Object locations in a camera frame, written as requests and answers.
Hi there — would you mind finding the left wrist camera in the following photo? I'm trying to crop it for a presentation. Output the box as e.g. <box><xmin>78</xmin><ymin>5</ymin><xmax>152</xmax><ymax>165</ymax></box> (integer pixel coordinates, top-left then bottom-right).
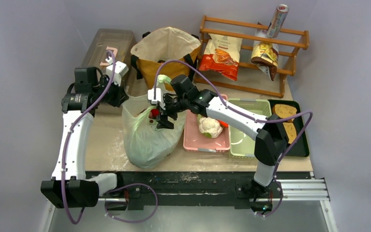
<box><xmin>106</xmin><ymin>60</ymin><xmax>129</xmax><ymax>87</ymax></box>

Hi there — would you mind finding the toy carrot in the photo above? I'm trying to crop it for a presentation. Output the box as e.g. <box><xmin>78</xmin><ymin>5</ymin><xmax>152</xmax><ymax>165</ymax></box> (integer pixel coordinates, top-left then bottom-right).
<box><xmin>219</xmin><ymin>120</ymin><xmax>228</xmax><ymax>128</ymax></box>

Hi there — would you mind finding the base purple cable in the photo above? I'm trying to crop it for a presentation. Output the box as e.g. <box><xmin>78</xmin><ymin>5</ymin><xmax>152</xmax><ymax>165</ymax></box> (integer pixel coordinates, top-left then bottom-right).
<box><xmin>104</xmin><ymin>184</ymin><xmax>159</xmax><ymax>224</ymax></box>

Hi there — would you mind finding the brown snack bag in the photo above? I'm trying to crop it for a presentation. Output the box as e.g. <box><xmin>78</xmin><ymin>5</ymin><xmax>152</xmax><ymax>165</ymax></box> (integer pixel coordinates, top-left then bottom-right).
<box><xmin>251</xmin><ymin>41</ymin><xmax>279</xmax><ymax>81</ymax></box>

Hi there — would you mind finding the black tray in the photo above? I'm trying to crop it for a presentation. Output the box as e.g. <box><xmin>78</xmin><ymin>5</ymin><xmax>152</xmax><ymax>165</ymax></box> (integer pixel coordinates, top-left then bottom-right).
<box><xmin>268</xmin><ymin>99</ymin><xmax>310</xmax><ymax>157</ymax></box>

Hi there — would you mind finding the pink plastic basket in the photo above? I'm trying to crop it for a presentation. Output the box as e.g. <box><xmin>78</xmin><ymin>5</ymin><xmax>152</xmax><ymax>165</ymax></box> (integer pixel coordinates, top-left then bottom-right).
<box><xmin>183</xmin><ymin>110</ymin><xmax>230</xmax><ymax>153</ymax></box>

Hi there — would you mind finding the wooden rack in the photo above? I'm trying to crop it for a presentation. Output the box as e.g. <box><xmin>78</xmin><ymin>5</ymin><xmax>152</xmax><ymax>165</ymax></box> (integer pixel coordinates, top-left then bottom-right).
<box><xmin>198</xmin><ymin>15</ymin><xmax>310</xmax><ymax>98</ymax></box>

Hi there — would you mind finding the bread slice near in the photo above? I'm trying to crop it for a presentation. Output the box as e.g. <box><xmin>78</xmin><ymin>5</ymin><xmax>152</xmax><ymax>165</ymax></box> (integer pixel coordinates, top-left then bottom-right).
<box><xmin>283</xmin><ymin>122</ymin><xmax>297</xmax><ymax>145</ymax></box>

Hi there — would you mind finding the translucent storage box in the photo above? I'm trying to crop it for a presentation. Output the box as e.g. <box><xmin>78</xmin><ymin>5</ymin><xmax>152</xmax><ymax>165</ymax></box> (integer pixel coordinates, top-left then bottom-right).
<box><xmin>81</xmin><ymin>29</ymin><xmax>137</xmax><ymax>95</ymax></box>

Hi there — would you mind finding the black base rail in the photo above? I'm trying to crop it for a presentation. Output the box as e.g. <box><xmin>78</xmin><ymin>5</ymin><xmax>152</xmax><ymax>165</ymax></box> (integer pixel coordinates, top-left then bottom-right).
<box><xmin>80</xmin><ymin>170</ymin><xmax>284</xmax><ymax>212</ymax></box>

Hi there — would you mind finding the cassava chips bag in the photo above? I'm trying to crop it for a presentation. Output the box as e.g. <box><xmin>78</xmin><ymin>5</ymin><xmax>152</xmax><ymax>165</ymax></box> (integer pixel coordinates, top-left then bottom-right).
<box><xmin>199</xmin><ymin>33</ymin><xmax>242</xmax><ymax>81</ymax></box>

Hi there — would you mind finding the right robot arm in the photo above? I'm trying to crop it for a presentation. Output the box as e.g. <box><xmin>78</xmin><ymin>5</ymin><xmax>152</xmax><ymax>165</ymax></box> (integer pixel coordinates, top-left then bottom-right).
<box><xmin>147</xmin><ymin>75</ymin><xmax>289</xmax><ymax>197</ymax></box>

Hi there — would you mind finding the bread slice far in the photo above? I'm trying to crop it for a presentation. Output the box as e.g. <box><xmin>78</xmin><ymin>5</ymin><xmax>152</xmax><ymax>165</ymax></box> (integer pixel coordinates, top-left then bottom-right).
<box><xmin>271</xmin><ymin>104</ymin><xmax>297</xmax><ymax>118</ymax></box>

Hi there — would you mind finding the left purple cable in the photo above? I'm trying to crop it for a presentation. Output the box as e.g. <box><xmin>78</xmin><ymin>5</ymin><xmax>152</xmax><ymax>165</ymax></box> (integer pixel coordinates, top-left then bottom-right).
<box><xmin>60</xmin><ymin>49</ymin><xmax>116</xmax><ymax>225</ymax></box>

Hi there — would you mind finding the bread slice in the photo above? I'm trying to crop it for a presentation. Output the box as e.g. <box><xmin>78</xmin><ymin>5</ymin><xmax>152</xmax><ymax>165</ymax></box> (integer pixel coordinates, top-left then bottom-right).
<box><xmin>271</xmin><ymin>104</ymin><xmax>297</xmax><ymax>118</ymax></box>
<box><xmin>283</xmin><ymin>122</ymin><xmax>297</xmax><ymax>145</ymax></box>

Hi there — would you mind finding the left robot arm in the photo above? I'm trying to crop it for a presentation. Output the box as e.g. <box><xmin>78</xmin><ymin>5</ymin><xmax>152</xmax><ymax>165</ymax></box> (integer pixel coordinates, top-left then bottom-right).
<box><xmin>41</xmin><ymin>62</ymin><xmax>128</xmax><ymax>208</ymax></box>

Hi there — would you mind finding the brown paper tote bag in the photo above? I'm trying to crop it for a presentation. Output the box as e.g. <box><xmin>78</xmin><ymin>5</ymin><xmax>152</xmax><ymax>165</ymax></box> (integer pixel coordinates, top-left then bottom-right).
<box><xmin>130</xmin><ymin>27</ymin><xmax>201</xmax><ymax>89</ymax></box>

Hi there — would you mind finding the drink can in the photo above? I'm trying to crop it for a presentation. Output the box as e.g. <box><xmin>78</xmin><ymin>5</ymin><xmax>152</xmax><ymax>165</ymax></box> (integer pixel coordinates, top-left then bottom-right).
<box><xmin>267</xmin><ymin>4</ymin><xmax>289</xmax><ymax>38</ymax></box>

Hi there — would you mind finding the green plastic grocery bag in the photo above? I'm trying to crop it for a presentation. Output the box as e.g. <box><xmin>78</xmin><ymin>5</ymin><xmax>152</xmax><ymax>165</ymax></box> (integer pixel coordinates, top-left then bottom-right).
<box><xmin>122</xmin><ymin>74</ymin><xmax>187</xmax><ymax>170</ymax></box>

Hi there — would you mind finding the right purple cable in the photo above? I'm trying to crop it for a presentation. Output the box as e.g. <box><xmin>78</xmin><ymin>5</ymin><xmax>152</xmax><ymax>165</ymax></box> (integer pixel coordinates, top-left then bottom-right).
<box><xmin>153</xmin><ymin>59</ymin><xmax>313</xmax><ymax>180</ymax></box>

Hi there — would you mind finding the green plastic basket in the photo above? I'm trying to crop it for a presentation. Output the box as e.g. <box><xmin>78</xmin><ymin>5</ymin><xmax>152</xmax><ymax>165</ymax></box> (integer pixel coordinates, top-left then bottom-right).
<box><xmin>228</xmin><ymin>98</ymin><xmax>271</xmax><ymax>158</ymax></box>

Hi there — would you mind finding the toy cauliflower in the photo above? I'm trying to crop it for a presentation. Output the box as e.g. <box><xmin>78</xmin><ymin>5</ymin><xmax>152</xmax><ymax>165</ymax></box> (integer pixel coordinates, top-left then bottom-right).
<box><xmin>198</xmin><ymin>116</ymin><xmax>223</xmax><ymax>138</ymax></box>

